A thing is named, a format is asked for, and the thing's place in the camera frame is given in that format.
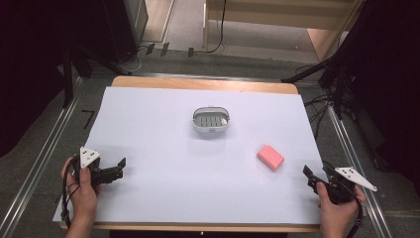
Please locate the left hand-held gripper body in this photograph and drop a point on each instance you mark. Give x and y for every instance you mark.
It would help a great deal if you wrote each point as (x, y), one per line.
(88, 156)

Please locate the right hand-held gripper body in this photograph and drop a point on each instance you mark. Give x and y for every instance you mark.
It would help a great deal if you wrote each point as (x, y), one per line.
(340, 191)

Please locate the person's right hand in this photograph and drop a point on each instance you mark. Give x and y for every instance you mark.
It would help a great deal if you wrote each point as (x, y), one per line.
(340, 213)

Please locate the person's left hand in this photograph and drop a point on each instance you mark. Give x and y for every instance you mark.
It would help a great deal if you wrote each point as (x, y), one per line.
(82, 198)

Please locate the pink soap bar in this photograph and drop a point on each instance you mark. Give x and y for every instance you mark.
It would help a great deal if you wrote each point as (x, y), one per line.
(270, 157)

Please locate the white paper table cover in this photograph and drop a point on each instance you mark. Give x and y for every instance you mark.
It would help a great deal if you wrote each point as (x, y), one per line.
(171, 172)

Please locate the black stand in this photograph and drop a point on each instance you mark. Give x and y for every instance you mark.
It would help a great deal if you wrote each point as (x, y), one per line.
(333, 66)
(68, 76)

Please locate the white soap dish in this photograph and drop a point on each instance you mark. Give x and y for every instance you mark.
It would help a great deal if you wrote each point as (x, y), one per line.
(211, 120)

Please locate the dark curtain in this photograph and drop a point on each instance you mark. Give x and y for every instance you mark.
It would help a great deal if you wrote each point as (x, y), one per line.
(393, 82)
(26, 66)

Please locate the black floor tape strip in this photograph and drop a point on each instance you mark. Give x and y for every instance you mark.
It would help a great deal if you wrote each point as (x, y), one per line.
(190, 52)
(164, 49)
(150, 48)

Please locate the black cabinet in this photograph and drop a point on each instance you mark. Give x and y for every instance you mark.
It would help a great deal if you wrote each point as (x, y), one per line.
(122, 26)

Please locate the metal floor rail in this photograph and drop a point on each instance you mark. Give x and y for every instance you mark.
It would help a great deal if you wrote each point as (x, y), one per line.
(39, 158)
(355, 155)

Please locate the light wooden furniture frame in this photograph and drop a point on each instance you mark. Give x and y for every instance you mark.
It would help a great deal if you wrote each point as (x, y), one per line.
(280, 16)

